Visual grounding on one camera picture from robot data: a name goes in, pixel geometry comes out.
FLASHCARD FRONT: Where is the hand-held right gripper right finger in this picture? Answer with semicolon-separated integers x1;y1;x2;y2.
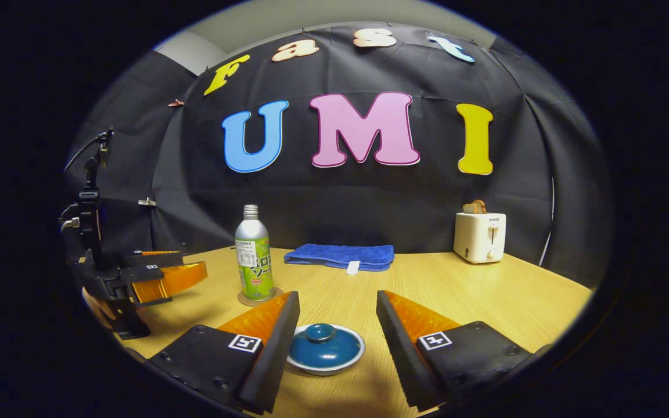
376;289;533;412

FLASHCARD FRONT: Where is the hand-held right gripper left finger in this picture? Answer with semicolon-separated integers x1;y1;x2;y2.
148;290;301;416

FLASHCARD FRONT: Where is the teal teacup lid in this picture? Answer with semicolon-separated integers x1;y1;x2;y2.
289;323;363;371

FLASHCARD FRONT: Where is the teal teacup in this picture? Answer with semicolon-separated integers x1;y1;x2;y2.
286;340;366;377

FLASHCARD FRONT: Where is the round brown coaster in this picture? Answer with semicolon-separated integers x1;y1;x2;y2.
237;287;284;308

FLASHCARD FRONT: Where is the silver green water bottle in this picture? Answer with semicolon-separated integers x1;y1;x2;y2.
235;204;275;301

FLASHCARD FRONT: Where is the folded blue towel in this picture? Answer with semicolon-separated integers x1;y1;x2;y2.
283;243;395;275

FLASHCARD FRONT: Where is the white toaster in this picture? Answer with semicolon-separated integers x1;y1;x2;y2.
454;212;508;265

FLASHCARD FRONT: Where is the black backdrop cloth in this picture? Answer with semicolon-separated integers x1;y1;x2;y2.
64;23;611;291

